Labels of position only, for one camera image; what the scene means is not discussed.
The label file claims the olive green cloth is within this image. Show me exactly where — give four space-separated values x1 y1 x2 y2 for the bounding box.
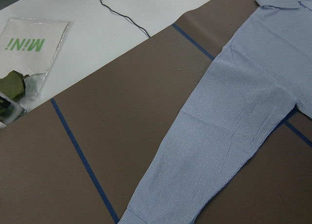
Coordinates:
0 70 29 102

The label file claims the bagged white Mini shirt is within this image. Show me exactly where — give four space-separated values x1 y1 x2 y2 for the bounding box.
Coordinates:
0 18 71 101

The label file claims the light blue striped shirt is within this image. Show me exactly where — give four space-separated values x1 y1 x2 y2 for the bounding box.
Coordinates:
120 0 312 224

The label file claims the black cable on table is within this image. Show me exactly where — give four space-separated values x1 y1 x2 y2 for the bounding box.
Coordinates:
96 0 195 38

